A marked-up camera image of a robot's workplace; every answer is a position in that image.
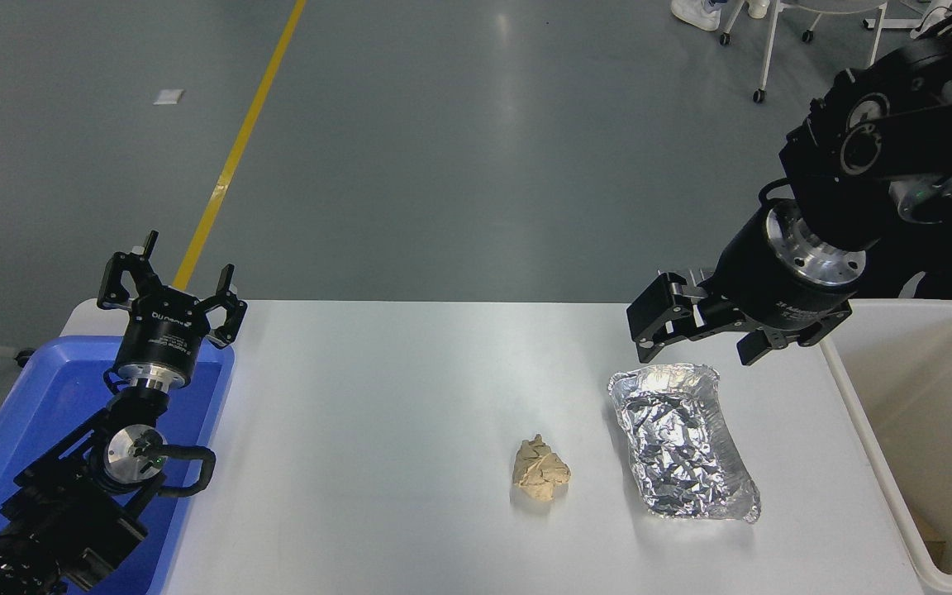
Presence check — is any white chair with casters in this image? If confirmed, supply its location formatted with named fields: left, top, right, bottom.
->
left=720, top=0, right=890, bottom=104

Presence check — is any large pale plastic bin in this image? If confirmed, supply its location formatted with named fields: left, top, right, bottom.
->
left=819, top=299, right=952, bottom=595

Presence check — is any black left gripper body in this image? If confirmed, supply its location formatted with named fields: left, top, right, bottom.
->
left=116, top=288, right=212, bottom=381

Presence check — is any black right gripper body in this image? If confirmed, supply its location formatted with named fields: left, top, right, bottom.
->
left=702, top=204, right=854, bottom=332

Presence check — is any silver foil tray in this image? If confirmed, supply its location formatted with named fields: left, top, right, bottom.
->
left=607, top=364, right=762, bottom=523

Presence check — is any crumpled tan paper ball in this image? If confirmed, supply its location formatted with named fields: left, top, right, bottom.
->
left=512, top=435, right=572, bottom=502

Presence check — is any blue plastic tray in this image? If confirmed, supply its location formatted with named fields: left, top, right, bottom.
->
left=0, top=335, right=236, bottom=595

